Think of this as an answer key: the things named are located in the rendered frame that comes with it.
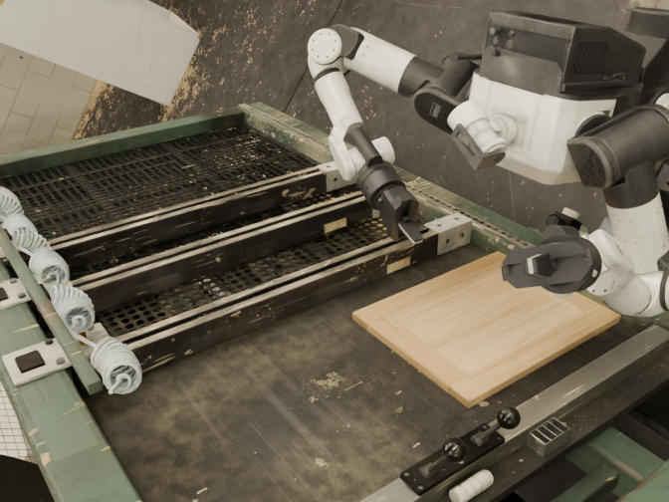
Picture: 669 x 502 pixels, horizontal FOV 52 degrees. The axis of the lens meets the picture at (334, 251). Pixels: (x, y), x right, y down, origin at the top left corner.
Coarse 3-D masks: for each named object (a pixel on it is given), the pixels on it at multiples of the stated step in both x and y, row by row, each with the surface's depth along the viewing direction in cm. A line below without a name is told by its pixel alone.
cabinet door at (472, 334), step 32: (416, 288) 166; (448, 288) 166; (480, 288) 166; (512, 288) 166; (384, 320) 154; (416, 320) 155; (448, 320) 155; (480, 320) 155; (512, 320) 154; (544, 320) 154; (576, 320) 154; (608, 320) 154; (416, 352) 144; (448, 352) 144; (480, 352) 144; (512, 352) 144; (544, 352) 144; (448, 384) 135; (480, 384) 135
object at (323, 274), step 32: (448, 224) 183; (352, 256) 170; (384, 256) 171; (416, 256) 178; (256, 288) 157; (288, 288) 156; (320, 288) 162; (352, 288) 168; (192, 320) 148; (224, 320) 148; (256, 320) 154; (160, 352) 142; (192, 352) 146
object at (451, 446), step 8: (448, 440) 103; (456, 440) 103; (448, 448) 102; (456, 448) 102; (464, 448) 102; (448, 456) 102; (456, 456) 102; (464, 456) 102; (432, 464) 109; (440, 464) 107; (424, 472) 110; (432, 472) 111
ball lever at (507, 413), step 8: (504, 408) 109; (512, 408) 109; (504, 416) 108; (512, 416) 108; (520, 416) 109; (496, 424) 112; (504, 424) 108; (512, 424) 108; (480, 432) 118; (488, 432) 114; (472, 440) 117; (480, 440) 116; (488, 440) 117
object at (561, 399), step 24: (648, 336) 145; (600, 360) 138; (624, 360) 138; (648, 360) 142; (576, 384) 131; (600, 384) 133; (528, 408) 126; (552, 408) 126; (576, 408) 130; (504, 432) 120; (528, 432) 122; (504, 456) 120; (456, 480) 113
